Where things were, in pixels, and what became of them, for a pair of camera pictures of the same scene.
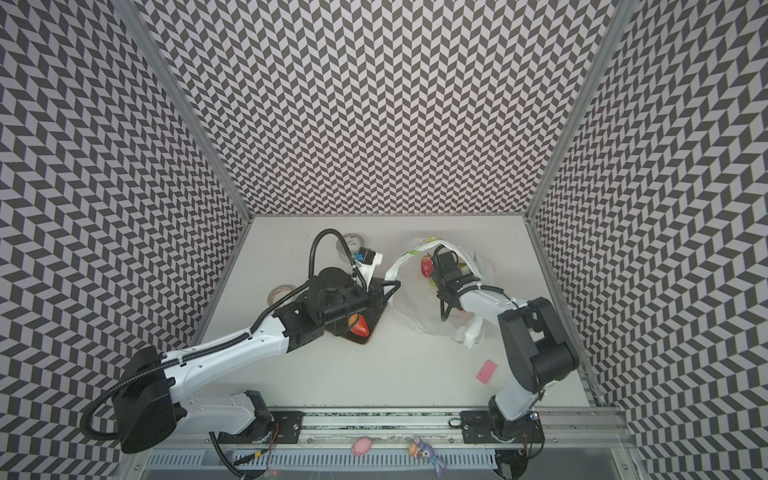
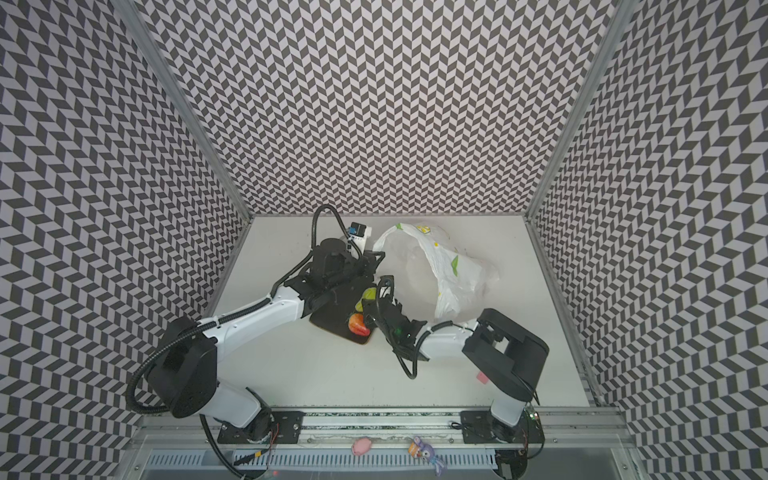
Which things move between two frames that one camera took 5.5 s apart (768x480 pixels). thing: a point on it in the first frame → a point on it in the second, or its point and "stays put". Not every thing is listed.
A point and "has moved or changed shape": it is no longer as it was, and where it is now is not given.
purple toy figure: x=418 y=450 stays put
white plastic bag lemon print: x=417 y=300 has moved or changed shape
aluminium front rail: x=391 y=430 stays put
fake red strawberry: x=361 y=327 stays put
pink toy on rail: x=361 y=446 stays put
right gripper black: x=442 y=271 → x=389 y=309
